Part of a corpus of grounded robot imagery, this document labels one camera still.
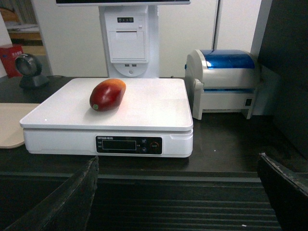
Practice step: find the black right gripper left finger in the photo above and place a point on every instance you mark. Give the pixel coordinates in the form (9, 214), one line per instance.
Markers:
(67, 208)

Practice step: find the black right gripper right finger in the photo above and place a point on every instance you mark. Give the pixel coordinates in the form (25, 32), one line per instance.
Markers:
(287, 192)

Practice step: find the black checkout counter cabinet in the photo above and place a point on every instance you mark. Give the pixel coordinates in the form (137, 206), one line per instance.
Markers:
(215, 189)

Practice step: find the white checkout scale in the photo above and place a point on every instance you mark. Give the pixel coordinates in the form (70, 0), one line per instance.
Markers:
(153, 120)

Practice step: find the beige plastic tray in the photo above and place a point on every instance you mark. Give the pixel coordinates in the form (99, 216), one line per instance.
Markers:
(11, 133)

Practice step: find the white blue label printer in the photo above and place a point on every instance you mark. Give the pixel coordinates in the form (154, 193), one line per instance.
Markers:
(221, 81)

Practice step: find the black round barcode scanner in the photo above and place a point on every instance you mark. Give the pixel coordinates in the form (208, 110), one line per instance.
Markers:
(30, 68)

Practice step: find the red fire extinguisher box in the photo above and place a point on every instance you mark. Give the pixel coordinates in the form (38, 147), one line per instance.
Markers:
(8, 54)

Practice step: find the white partition panel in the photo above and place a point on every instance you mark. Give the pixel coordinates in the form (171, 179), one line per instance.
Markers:
(74, 45)

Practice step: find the wooden pallet table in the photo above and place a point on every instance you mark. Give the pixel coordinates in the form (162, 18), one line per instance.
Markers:
(27, 35)

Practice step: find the white POS terminal stand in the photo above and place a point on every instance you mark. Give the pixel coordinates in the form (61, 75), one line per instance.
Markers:
(130, 33)

